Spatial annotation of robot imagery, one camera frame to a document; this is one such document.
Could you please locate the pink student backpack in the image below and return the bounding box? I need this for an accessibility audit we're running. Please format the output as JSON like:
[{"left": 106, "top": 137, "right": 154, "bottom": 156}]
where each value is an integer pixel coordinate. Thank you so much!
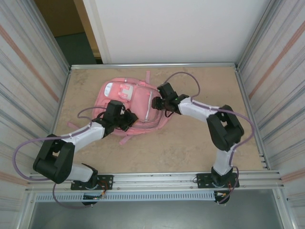
[{"left": 68, "top": 71, "right": 173, "bottom": 145}]

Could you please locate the grey metal sheet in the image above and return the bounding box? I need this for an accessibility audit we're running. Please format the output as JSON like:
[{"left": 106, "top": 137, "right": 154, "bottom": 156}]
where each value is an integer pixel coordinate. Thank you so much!
[{"left": 28, "top": 201, "right": 285, "bottom": 229}]

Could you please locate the brown door panel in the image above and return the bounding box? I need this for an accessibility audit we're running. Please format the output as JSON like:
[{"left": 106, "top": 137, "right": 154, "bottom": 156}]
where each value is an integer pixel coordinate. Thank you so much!
[{"left": 34, "top": 0, "right": 101, "bottom": 58}]

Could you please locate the aluminium table end rail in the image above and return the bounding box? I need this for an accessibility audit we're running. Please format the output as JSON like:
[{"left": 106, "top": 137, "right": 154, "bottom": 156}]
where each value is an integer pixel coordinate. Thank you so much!
[{"left": 70, "top": 62, "right": 237, "bottom": 70}]

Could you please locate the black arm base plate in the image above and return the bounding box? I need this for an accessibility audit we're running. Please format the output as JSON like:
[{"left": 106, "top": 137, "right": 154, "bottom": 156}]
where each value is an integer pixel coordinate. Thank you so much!
[
  {"left": 195, "top": 173, "right": 240, "bottom": 189},
  {"left": 71, "top": 175, "right": 114, "bottom": 191}
]

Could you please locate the long aluminium mounting rail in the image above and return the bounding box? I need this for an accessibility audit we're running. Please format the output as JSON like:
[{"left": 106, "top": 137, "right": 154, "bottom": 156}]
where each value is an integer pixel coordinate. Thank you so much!
[{"left": 28, "top": 170, "right": 285, "bottom": 191}]

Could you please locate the white door frame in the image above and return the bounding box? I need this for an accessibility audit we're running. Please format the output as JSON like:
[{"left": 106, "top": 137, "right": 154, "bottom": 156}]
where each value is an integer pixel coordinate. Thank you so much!
[{"left": 82, "top": 0, "right": 112, "bottom": 64}]

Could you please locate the small circuit board with wires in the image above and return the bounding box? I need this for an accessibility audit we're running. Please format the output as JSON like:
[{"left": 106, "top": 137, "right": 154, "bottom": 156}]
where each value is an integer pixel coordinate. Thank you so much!
[
  {"left": 214, "top": 190, "right": 231, "bottom": 205},
  {"left": 82, "top": 193, "right": 107, "bottom": 200}
]

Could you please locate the grey slotted cable duct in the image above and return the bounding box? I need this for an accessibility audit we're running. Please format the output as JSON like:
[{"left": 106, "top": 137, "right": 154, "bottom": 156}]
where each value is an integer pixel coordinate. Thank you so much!
[{"left": 35, "top": 192, "right": 216, "bottom": 202}]

